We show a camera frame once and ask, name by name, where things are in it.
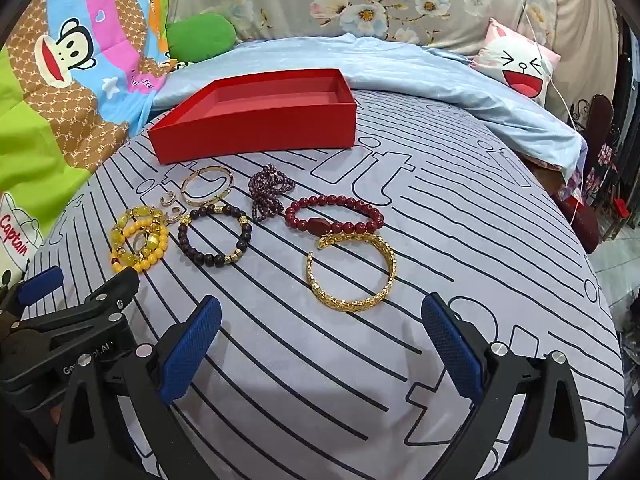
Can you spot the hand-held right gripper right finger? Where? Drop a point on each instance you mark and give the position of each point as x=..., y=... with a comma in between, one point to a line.
x=450, y=352

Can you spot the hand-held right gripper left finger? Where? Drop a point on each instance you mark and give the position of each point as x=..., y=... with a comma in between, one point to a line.
x=190, y=352

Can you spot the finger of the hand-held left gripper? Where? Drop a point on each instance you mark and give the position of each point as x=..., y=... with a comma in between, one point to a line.
x=42, y=282
x=117, y=287

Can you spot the small gold earring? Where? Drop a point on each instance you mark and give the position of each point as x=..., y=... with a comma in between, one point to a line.
x=175, y=213
x=167, y=196

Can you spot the wide gold cuff bangle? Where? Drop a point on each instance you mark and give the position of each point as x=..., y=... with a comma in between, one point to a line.
x=350, y=304

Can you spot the thin gold bangle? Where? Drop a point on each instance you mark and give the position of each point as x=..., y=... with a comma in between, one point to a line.
x=200, y=202

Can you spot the red cardboard box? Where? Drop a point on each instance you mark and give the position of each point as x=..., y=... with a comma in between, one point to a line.
x=250, y=130

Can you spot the grey striped bedsheet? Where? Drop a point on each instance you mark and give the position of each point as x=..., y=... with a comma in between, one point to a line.
x=350, y=385

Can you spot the colourful cartoon monkey blanket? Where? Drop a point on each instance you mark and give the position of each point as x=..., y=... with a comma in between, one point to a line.
x=75, y=85

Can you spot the green plush toy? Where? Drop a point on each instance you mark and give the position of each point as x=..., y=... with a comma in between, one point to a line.
x=200, y=35

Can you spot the dark metal chair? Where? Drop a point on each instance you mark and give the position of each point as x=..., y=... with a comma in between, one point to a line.
x=600, y=120

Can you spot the light blue blanket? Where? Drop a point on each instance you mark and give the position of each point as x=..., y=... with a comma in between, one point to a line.
x=425, y=75

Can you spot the pink cartoon face pillow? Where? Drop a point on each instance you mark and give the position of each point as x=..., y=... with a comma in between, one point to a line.
x=520, y=70

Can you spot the beige pleated cloth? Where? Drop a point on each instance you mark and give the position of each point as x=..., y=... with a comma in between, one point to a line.
x=585, y=35

